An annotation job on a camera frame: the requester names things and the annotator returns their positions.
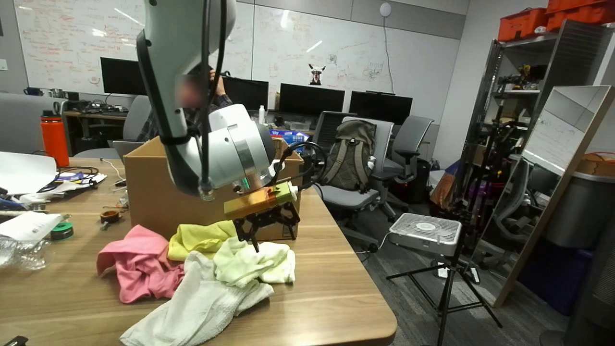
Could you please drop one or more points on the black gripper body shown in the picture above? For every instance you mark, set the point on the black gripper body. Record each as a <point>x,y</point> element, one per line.
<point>249,225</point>

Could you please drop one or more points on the pale green towel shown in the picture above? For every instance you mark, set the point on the pale green towel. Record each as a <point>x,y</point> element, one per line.
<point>240,264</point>

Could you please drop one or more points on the white grey towel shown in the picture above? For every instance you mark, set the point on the white grey towel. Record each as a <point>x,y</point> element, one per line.
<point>199,308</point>

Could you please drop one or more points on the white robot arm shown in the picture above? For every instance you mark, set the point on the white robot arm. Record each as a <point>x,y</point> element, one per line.
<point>180,52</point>

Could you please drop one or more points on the open cardboard box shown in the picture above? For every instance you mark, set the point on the open cardboard box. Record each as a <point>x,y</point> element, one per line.
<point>155,202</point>

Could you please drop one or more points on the silver mac mini box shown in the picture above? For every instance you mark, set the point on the silver mac mini box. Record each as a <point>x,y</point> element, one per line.
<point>424,233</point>

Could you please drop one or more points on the grey backpack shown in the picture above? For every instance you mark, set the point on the grey backpack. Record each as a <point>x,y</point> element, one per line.
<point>349,156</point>

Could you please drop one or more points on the bright yellow cloth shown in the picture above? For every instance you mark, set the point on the bright yellow cloth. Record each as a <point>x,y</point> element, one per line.
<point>203,239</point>

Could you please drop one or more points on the magenta pink cloth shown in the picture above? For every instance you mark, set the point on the magenta pink cloth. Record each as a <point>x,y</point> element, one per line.
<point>140,266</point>

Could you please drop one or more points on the brown tape roll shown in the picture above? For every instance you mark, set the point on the brown tape roll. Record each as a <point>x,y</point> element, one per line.
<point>109,216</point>

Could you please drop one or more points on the green tape roll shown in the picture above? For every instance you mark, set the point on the green tape roll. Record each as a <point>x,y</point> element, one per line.
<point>61,231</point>

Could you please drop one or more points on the orange water bottle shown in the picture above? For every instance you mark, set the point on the orange water bottle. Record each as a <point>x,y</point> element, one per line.
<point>53,137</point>

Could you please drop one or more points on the grey trash bin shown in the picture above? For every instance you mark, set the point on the grey trash bin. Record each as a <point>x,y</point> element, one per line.
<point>586,204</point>

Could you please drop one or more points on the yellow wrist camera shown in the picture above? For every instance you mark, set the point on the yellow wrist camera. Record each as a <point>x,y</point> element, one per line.
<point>259,200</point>

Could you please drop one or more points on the black camera tripod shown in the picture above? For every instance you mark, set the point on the black camera tripod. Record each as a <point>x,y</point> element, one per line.
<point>453,269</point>

